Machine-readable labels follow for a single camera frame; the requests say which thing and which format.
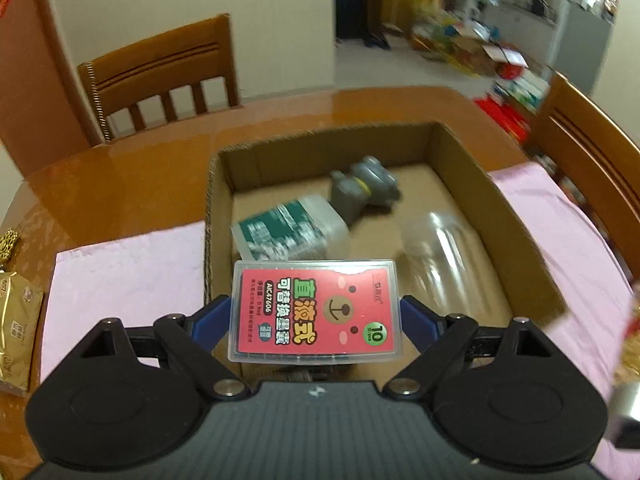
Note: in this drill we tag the red door decoration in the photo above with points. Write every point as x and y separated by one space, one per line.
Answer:
5 0

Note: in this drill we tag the wooden chair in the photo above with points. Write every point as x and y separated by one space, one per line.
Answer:
590 145
160 55

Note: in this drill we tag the grey refrigerator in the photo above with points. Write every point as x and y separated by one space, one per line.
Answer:
580 45

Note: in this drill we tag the grey cat toy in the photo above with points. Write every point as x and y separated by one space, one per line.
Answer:
365 185

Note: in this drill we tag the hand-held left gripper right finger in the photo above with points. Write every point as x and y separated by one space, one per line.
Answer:
417 322

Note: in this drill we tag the clear plastic jar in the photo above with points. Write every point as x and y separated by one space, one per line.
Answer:
445 260

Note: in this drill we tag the red card case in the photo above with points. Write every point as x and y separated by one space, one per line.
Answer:
310 310

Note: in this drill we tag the wooden door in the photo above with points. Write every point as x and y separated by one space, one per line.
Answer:
35 85

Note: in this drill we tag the cardboard box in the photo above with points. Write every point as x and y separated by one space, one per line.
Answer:
460 195

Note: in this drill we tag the gold patterned packet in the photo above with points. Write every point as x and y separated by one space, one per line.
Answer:
7 245

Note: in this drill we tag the pink cloth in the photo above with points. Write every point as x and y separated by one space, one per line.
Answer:
125 270

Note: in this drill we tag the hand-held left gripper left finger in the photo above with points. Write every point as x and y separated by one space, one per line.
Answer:
215 317

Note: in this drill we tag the gold tissue pack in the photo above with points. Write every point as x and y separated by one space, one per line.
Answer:
17 325

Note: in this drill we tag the red packages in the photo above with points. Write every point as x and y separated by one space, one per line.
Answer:
502 117

